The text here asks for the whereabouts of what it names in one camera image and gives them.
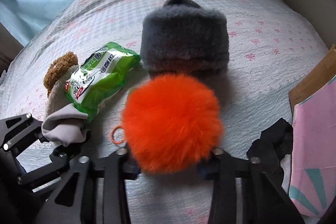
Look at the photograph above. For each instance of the black cloth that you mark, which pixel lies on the black cloth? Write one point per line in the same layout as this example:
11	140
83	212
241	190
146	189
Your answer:
271	142

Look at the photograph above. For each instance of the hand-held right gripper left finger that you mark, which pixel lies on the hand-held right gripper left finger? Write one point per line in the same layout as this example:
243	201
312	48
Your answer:
114	170

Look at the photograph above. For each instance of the grey cloth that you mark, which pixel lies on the grey cloth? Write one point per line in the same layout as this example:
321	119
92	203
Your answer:
64	127

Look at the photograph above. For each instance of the white quilted bed blanket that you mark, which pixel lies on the white quilted bed blanket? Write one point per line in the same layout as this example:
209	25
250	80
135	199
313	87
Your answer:
252	77

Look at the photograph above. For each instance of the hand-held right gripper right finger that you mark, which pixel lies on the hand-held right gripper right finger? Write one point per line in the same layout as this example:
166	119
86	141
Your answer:
226	170

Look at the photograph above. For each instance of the cardboard box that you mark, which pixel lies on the cardboard box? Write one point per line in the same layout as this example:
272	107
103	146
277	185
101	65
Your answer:
312	79

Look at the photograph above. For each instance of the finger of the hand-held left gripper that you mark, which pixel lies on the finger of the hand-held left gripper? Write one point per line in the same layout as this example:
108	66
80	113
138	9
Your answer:
19	123
46	169

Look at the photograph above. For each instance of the green plastic wipes packet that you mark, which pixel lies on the green plastic wipes packet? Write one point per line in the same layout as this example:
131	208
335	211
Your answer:
101	77

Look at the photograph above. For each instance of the pink cloth with teal pattern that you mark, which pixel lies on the pink cloth with teal pattern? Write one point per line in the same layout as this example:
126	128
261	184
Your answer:
316	148

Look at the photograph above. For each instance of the grey fuzzy slipper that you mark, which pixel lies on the grey fuzzy slipper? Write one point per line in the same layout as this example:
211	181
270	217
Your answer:
183	40

